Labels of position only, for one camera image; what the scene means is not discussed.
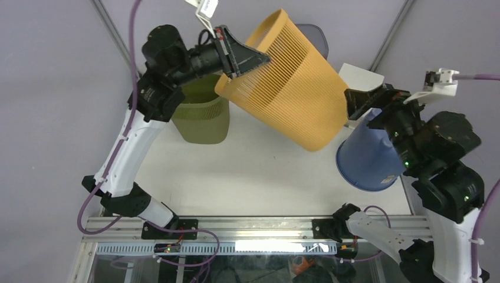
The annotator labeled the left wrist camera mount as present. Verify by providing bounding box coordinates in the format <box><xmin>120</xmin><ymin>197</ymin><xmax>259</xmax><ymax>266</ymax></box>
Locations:
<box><xmin>185</xmin><ymin>0</ymin><xmax>219</xmax><ymax>37</ymax></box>

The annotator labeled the aluminium frame rail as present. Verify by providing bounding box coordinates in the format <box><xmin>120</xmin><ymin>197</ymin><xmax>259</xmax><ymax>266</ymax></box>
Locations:
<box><xmin>82</xmin><ymin>216</ymin><xmax>435</xmax><ymax>243</ymax></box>

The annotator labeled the blue plastic bucket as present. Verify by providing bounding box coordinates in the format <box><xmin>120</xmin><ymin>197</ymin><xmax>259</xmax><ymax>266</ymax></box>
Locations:
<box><xmin>335</xmin><ymin>108</ymin><xmax>404</xmax><ymax>192</ymax></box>

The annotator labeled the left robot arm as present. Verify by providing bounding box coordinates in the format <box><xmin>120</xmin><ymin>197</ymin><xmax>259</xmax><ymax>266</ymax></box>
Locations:
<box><xmin>82</xmin><ymin>25</ymin><xmax>271</xmax><ymax>239</ymax></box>

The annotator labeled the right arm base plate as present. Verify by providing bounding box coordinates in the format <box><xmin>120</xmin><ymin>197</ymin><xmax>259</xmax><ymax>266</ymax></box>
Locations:
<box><xmin>311</xmin><ymin>218</ymin><xmax>355</xmax><ymax>242</ymax></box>

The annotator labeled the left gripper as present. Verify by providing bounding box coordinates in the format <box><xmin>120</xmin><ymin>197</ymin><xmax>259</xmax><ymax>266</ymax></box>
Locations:
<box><xmin>169</xmin><ymin>24</ymin><xmax>271</xmax><ymax>87</ymax></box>

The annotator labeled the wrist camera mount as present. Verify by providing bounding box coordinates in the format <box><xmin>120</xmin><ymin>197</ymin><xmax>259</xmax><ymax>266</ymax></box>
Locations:
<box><xmin>185</xmin><ymin>0</ymin><xmax>219</xmax><ymax>37</ymax></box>
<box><xmin>403</xmin><ymin>68</ymin><xmax>460</xmax><ymax>105</ymax></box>

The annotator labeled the grey slatted basket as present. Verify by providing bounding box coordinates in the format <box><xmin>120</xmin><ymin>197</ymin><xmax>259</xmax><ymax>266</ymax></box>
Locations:
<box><xmin>296</xmin><ymin>24</ymin><xmax>329</xmax><ymax>59</ymax></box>

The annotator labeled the white slotted cable duct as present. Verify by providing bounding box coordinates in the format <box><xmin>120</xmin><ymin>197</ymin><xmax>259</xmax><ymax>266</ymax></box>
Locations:
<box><xmin>96</xmin><ymin>239</ymin><xmax>337</xmax><ymax>256</ymax></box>

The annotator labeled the green slatted basket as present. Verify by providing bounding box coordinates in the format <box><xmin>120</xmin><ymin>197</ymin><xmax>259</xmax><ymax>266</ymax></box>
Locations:
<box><xmin>172</xmin><ymin>74</ymin><xmax>230</xmax><ymax>144</ymax></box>

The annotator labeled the white plastic tray basket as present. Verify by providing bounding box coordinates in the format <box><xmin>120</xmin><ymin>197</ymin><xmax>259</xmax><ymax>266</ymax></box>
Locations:
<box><xmin>337</xmin><ymin>62</ymin><xmax>385</xmax><ymax>130</ymax></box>

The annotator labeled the yellow slatted basket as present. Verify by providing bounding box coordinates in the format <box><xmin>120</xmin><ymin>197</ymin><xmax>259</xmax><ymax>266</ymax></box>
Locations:
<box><xmin>215</xmin><ymin>9</ymin><xmax>348</xmax><ymax>152</ymax></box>

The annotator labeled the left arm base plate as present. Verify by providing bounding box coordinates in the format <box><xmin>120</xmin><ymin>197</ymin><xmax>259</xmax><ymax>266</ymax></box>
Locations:
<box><xmin>141</xmin><ymin>219</ymin><xmax>199</xmax><ymax>240</ymax></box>

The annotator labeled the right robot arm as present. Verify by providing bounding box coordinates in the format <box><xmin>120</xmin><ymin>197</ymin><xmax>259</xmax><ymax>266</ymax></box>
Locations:
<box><xmin>330</xmin><ymin>85</ymin><xmax>490</xmax><ymax>282</ymax></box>

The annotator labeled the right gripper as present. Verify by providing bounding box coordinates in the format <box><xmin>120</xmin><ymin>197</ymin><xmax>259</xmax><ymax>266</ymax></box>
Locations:
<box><xmin>341</xmin><ymin>81</ymin><xmax>431</xmax><ymax>170</ymax></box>

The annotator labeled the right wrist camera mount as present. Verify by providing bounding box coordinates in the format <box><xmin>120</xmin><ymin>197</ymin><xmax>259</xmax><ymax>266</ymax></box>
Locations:
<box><xmin>403</xmin><ymin>68</ymin><xmax>460</xmax><ymax>105</ymax></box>

